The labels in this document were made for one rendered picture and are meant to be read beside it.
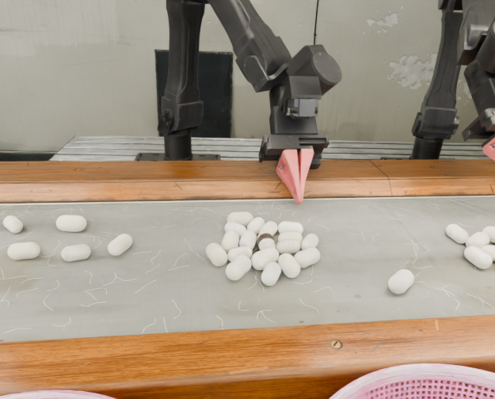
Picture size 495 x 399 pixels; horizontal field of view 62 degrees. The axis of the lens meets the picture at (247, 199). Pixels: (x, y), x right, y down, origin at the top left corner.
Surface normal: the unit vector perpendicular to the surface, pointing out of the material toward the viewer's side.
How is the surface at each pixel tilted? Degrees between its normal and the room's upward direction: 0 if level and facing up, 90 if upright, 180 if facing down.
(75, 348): 0
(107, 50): 90
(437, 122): 87
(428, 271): 0
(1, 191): 45
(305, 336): 0
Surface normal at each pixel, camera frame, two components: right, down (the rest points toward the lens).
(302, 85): 0.11, -0.40
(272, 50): 0.51, -0.42
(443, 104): -0.25, 0.37
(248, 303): 0.04, -0.90
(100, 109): 0.07, 0.44
